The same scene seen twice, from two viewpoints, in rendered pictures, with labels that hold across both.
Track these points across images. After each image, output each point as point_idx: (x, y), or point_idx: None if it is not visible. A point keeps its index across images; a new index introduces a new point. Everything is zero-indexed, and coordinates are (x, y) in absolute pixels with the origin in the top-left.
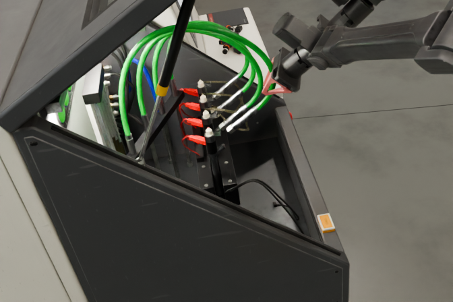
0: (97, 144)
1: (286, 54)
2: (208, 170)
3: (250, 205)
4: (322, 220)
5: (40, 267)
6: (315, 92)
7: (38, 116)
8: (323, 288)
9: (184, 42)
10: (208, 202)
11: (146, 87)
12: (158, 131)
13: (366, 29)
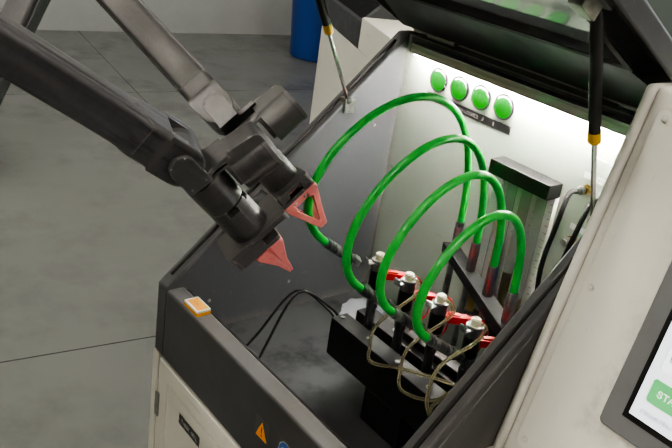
0: (372, 69)
1: (297, 176)
2: (382, 326)
3: (327, 404)
4: (202, 303)
5: None
6: None
7: (410, 37)
8: None
9: (542, 292)
10: (289, 145)
11: None
12: (465, 284)
13: (170, 32)
